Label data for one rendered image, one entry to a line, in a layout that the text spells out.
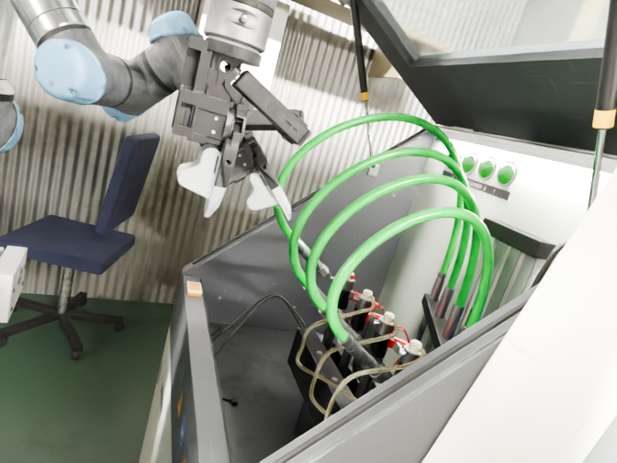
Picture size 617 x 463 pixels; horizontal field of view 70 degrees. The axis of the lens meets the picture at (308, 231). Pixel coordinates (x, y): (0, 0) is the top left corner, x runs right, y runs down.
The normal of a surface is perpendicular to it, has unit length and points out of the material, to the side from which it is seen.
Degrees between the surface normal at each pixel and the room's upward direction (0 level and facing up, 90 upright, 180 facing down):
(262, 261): 90
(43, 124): 90
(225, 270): 90
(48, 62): 90
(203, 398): 0
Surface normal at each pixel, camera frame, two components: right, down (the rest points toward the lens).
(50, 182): 0.37, 0.33
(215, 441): 0.27, -0.93
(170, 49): -0.16, 0.22
